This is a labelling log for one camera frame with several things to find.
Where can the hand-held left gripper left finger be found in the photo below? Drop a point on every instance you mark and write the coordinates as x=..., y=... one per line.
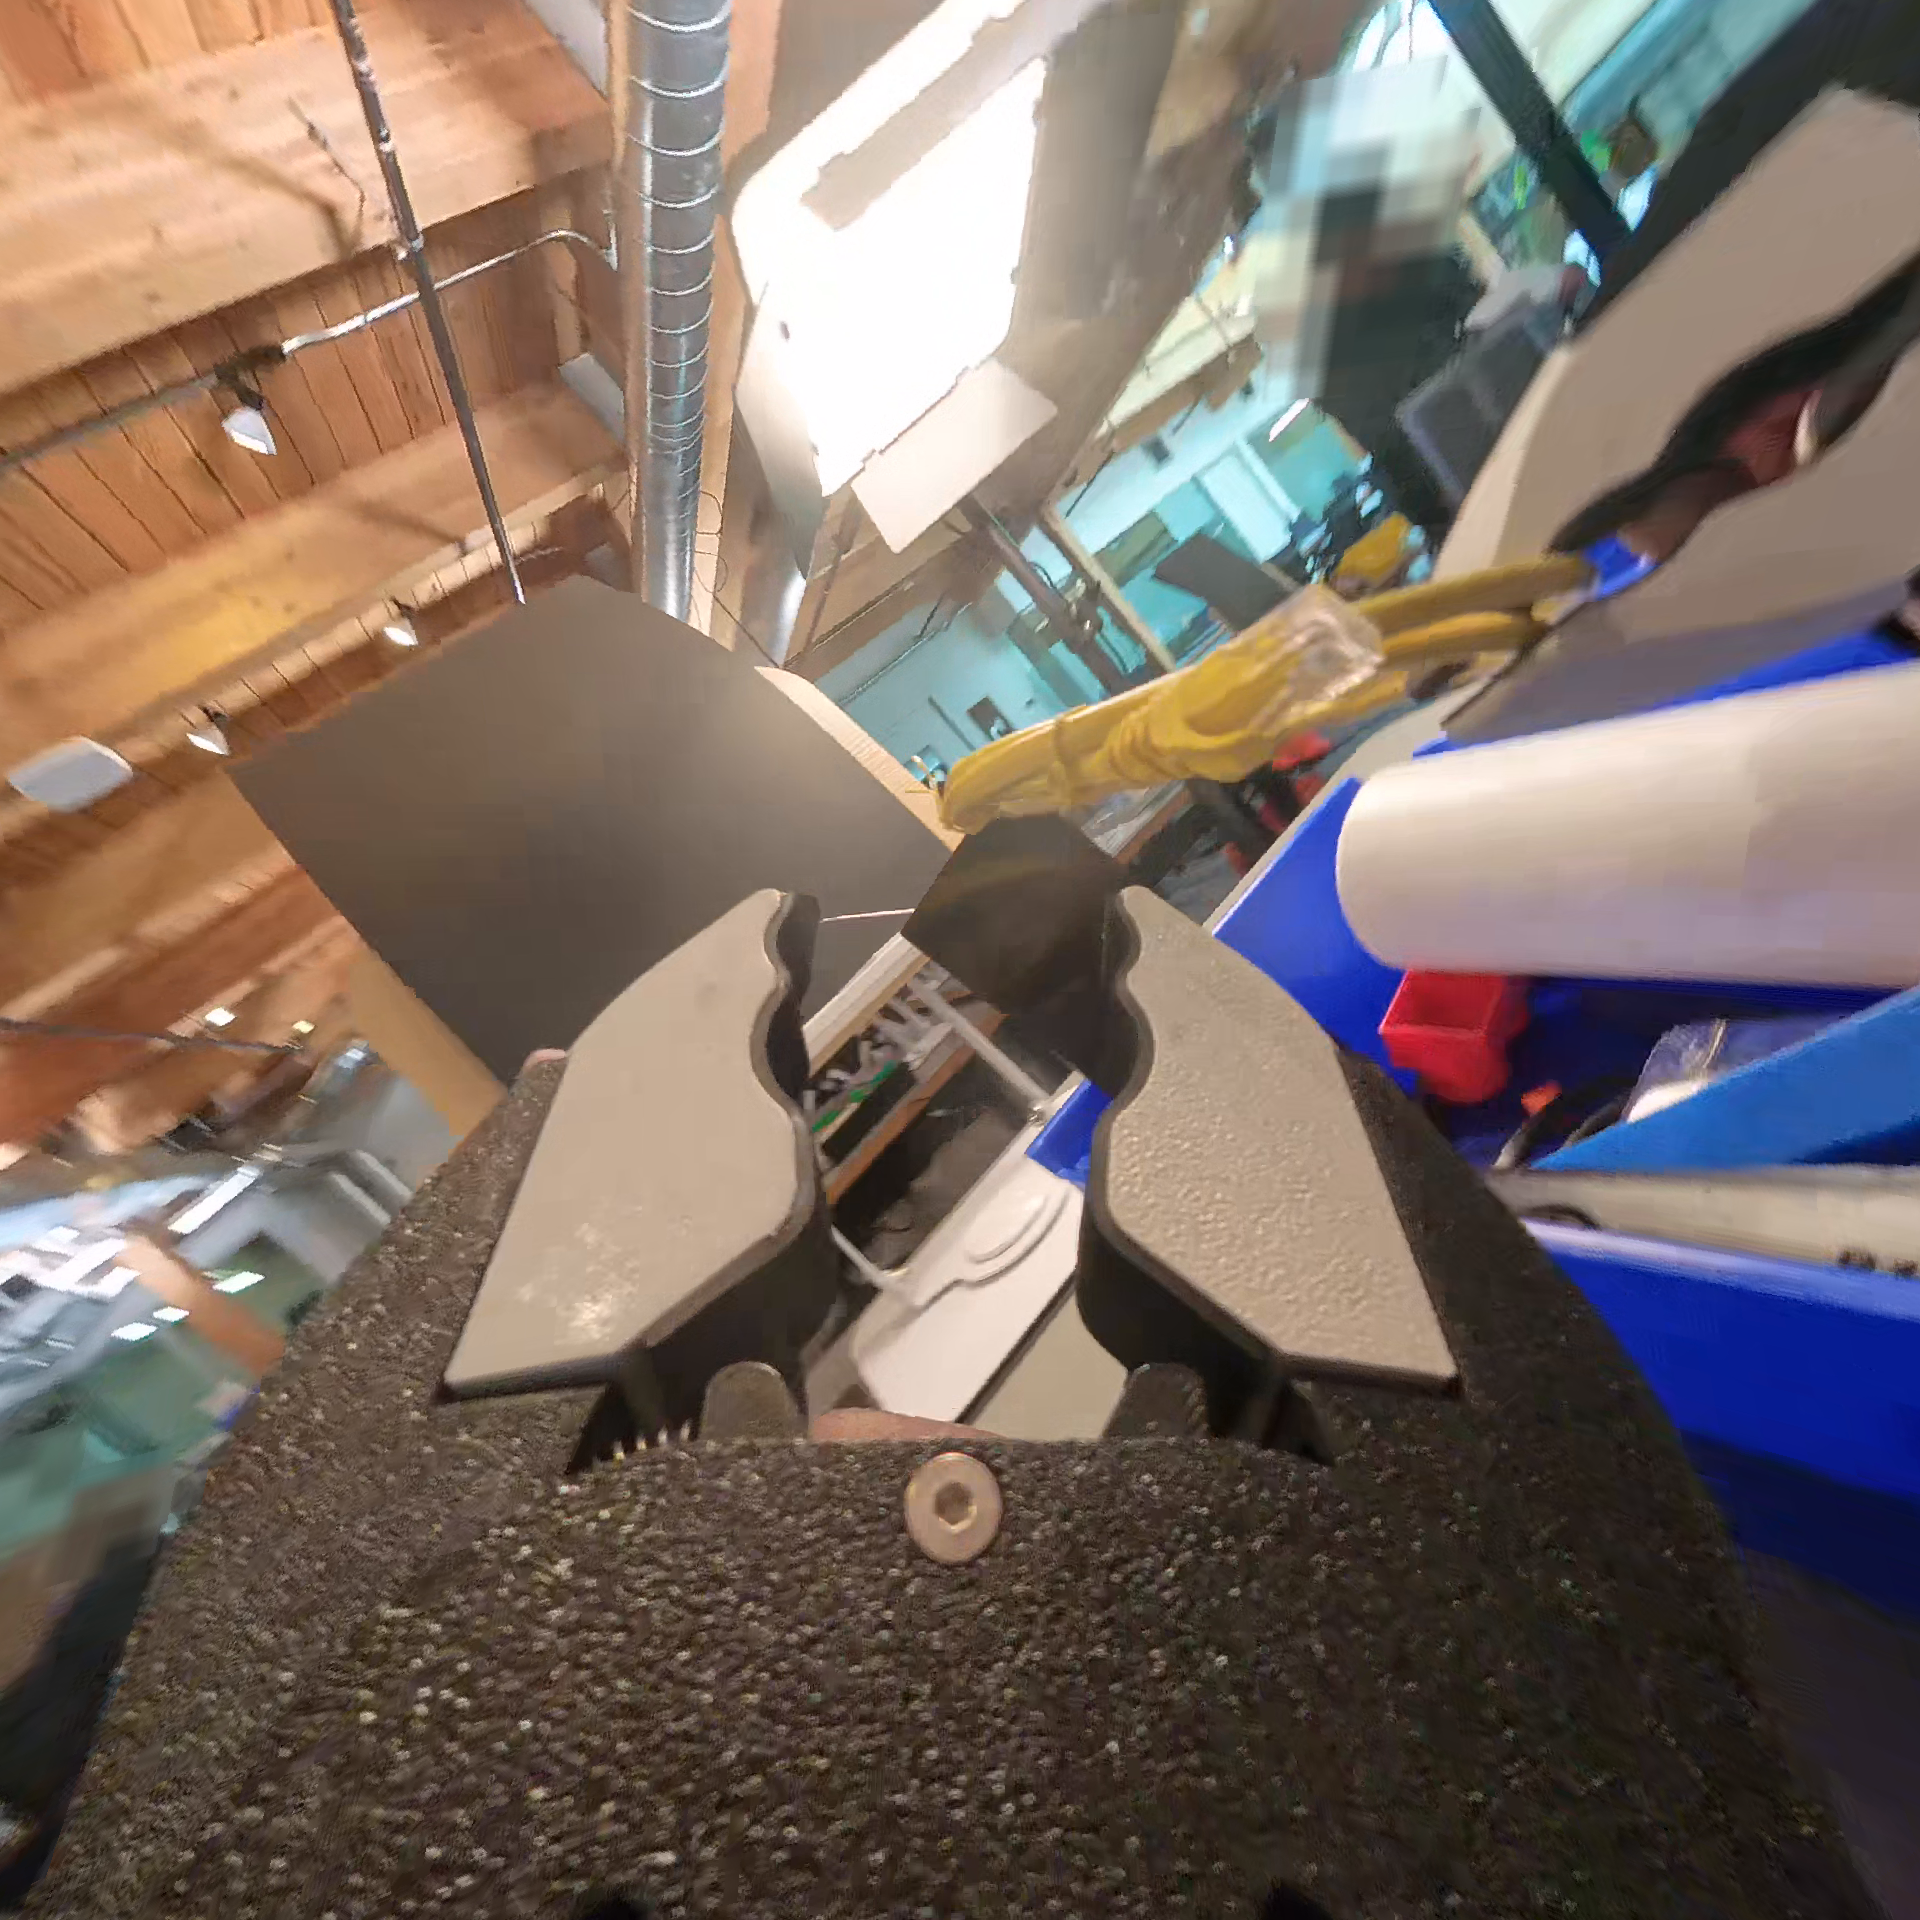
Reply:
x=632, y=1197

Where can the black ceiling rod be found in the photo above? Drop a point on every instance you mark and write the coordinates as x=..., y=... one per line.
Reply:
x=426, y=300

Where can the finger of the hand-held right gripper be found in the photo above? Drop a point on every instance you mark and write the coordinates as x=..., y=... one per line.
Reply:
x=1724, y=259
x=1767, y=570

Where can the black steel column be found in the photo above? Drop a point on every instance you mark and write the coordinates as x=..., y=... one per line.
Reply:
x=1535, y=127

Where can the white film roll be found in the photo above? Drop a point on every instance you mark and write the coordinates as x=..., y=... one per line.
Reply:
x=1615, y=841

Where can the clear plastic bag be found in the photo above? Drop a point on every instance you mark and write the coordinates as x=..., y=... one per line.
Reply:
x=1713, y=1068

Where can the black backdrop board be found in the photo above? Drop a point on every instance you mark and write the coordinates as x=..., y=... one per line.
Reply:
x=571, y=813

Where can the black light stand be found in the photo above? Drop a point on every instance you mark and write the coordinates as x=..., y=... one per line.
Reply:
x=1049, y=592

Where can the white board stand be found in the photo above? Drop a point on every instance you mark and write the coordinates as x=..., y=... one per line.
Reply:
x=962, y=1307

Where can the grey metal tube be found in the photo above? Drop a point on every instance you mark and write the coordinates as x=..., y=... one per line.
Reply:
x=1724, y=1211

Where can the small red box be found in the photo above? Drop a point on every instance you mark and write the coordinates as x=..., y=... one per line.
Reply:
x=1450, y=1040

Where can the blue storage bin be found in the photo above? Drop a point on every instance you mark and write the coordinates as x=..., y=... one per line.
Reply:
x=1767, y=1379

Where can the white ceiling access point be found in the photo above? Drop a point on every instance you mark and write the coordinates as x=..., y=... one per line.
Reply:
x=66, y=778

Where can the white track spotlight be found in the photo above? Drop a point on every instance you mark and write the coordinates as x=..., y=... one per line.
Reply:
x=252, y=430
x=210, y=735
x=402, y=626

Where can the silver spiral duct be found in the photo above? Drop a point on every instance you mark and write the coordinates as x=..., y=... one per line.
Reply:
x=677, y=300

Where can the black glossy card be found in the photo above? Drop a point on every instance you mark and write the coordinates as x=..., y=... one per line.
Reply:
x=1023, y=930

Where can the studio light panel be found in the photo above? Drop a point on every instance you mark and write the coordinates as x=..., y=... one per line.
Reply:
x=901, y=300

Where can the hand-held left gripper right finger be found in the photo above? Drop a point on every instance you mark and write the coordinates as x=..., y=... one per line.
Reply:
x=1278, y=1197

